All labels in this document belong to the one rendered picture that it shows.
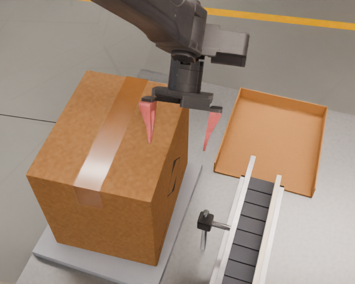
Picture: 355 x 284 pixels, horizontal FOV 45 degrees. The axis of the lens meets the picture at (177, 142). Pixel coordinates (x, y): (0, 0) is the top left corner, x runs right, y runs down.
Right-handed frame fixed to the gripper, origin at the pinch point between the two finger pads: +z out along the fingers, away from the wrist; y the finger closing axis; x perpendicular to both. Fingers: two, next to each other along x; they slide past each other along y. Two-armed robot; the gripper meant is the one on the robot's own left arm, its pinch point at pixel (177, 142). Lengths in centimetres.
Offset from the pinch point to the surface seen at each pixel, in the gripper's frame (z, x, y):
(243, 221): 20.6, 20.8, 15.5
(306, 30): -42, 235, 55
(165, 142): 1.8, 6.4, -2.9
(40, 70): 5, 183, -108
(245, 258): 26.2, 13.9, 16.6
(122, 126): 0.2, 8.6, -12.2
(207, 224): 18.3, 9.8, 7.2
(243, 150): 8.5, 43.0, 14.3
